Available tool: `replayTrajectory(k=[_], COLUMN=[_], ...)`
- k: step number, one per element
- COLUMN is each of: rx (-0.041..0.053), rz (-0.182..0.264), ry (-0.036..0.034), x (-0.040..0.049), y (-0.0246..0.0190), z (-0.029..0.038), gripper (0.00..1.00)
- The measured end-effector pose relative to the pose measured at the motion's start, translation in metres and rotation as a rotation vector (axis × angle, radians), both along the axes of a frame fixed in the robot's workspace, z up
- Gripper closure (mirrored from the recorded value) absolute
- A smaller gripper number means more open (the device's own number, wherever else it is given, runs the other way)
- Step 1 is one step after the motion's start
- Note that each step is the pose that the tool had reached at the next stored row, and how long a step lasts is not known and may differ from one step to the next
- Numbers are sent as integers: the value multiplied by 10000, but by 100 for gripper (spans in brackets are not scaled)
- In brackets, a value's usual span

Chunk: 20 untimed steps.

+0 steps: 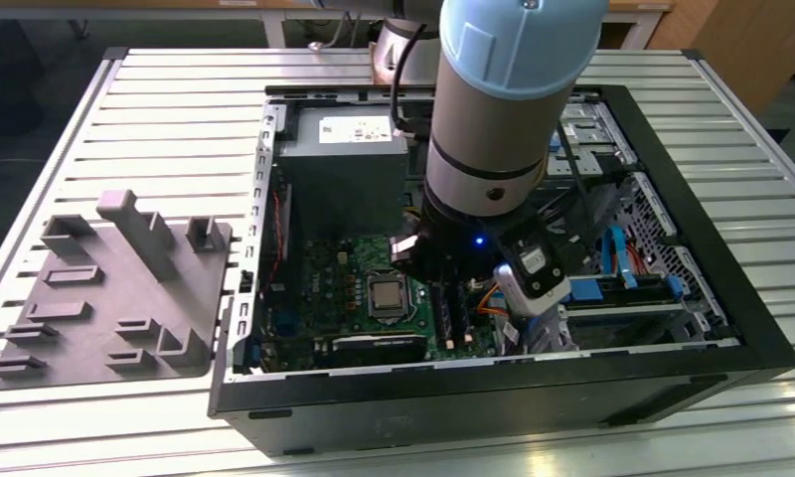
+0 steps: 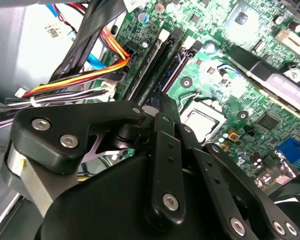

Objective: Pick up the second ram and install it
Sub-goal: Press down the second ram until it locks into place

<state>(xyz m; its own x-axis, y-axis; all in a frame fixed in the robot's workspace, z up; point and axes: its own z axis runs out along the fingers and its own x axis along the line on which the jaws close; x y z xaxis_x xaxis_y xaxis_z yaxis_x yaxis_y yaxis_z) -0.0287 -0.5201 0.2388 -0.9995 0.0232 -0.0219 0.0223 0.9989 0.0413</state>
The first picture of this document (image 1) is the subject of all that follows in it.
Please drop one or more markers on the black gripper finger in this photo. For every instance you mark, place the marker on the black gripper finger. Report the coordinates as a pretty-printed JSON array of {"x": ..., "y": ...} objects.
[{"x": 401, "y": 248}]

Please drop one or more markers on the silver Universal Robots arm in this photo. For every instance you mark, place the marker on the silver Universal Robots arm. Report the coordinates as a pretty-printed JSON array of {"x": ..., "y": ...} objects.
[{"x": 497, "y": 99}]

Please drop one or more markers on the silver CPU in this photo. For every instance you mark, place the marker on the silver CPU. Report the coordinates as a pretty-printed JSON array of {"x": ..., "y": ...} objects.
[{"x": 388, "y": 296}]

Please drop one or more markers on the green motherboard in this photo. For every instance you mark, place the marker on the green motherboard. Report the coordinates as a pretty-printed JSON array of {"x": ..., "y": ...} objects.
[{"x": 332, "y": 268}]

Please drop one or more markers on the CPU socket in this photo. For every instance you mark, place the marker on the CPU socket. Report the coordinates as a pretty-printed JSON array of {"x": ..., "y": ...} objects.
[{"x": 389, "y": 320}]

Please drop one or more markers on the grey power supply unit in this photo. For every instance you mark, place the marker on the grey power supply unit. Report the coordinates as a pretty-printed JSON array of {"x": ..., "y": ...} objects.
[{"x": 332, "y": 179}]

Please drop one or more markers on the black graphics card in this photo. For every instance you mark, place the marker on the black graphics card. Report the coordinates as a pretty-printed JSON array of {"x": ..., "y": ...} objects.
[{"x": 378, "y": 349}]

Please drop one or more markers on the silver metal disk bay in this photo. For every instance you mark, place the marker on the silver metal disk bay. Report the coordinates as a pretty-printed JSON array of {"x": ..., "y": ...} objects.
[{"x": 593, "y": 149}]

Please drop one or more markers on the black disk blue carrier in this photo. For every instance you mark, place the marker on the black disk blue carrier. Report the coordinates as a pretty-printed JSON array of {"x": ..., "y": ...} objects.
[{"x": 637, "y": 293}]

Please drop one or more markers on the black open PC case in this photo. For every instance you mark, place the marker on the black open PC case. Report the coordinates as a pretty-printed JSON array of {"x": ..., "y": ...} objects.
[{"x": 438, "y": 412}]

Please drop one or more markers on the grey plastic parts rack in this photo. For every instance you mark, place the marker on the grey plastic parts rack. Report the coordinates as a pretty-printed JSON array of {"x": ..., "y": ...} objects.
[{"x": 126, "y": 318}]

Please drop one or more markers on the wood-topped white-framed desk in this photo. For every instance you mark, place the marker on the wood-topped white-framed desk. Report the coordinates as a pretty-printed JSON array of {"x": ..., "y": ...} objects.
[{"x": 637, "y": 7}]

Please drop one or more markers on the wooden cabinet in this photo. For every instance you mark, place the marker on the wooden cabinet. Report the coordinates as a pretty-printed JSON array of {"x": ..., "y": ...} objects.
[{"x": 743, "y": 45}]

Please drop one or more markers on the black camera bracket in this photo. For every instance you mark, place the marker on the black camera bracket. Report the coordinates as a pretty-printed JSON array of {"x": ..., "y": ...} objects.
[{"x": 514, "y": 226}]

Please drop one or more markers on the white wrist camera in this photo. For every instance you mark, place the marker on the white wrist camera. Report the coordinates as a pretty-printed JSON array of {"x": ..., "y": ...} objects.
[{"x": 530, "y": 288}]

